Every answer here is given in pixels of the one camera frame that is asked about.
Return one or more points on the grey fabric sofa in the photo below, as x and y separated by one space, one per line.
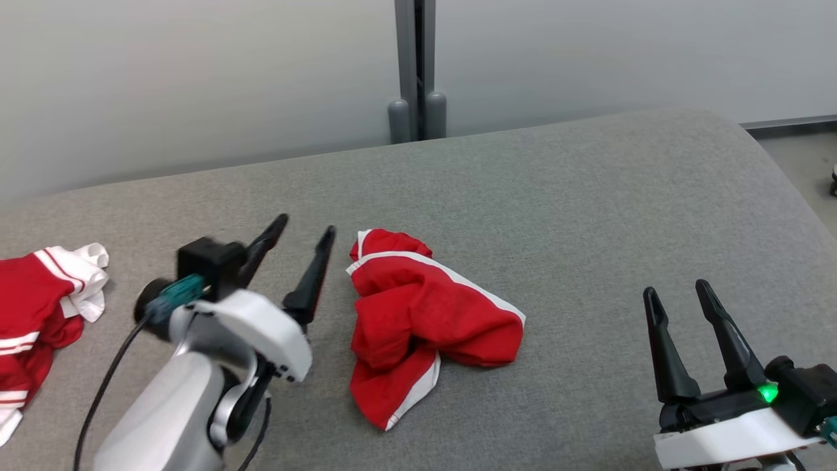
556 229

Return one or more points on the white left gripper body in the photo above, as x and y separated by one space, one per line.
261 327

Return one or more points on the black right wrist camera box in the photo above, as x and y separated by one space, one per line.
811 392

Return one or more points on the grey cylindrical post foot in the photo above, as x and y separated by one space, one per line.
436 114
398 121

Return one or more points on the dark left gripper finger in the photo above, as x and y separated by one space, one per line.
265 245
314 281

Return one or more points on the grey partition post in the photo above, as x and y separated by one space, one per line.
409 52

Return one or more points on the red and white jersey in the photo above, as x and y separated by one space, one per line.
29 301

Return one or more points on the red shorts with white stripe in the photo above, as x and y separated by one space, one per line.
418 314

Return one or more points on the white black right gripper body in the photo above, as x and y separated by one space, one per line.
726 435

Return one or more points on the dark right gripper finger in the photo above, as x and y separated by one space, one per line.
670 366
735 353

